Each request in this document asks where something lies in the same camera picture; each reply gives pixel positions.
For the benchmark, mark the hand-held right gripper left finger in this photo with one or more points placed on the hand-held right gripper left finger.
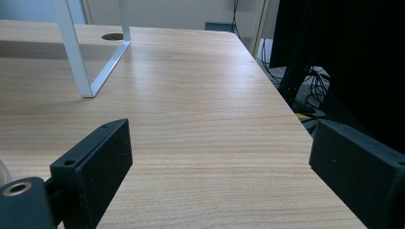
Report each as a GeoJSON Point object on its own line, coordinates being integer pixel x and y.
{"type": "Point", "coordinates": [102, 165]}

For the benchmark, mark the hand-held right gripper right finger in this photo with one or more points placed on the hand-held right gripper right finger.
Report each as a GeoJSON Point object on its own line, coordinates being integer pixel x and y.
{"type": "Point", "coordinates": [356, 178]}

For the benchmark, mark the black metal stand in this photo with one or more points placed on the black metal stand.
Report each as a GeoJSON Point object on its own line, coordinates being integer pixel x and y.
{"type": "Point", "coordinates": [294, 76]}

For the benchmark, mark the blue box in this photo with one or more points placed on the blue box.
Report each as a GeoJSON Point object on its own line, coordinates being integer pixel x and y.
{"type": "Point", "coordinates": [219, 26]}

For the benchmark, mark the white metal stand frame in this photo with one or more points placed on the white metal stand frame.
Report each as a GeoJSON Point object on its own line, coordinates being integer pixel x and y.
{"type": "Point", "coordinates": [76, 54]}

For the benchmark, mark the beige door frame post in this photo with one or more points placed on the beige door frame post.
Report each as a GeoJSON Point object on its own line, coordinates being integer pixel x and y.
{"type": "Point", "coordinates": [258, 27]}

